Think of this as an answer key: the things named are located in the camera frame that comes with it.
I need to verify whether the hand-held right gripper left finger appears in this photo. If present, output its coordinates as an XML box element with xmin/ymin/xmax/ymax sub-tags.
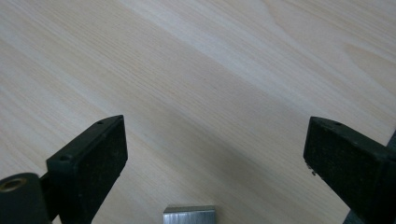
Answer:
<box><xmin>46</xmin><ymin>114</ymin><xmax>129</xmax><ymax>224</ymax></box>

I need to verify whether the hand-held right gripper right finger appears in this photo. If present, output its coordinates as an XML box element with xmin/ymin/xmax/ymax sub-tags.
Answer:
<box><xmin>304</xmin><ymin>116</ymin><xmax>396</xmax><ymax>224</ymax></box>

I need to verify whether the silver staple strip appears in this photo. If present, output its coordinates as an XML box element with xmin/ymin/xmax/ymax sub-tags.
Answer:
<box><xmin>163</xmin><ymin>204</ymin><xmax>217</xmax><ymax>224</ymax></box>

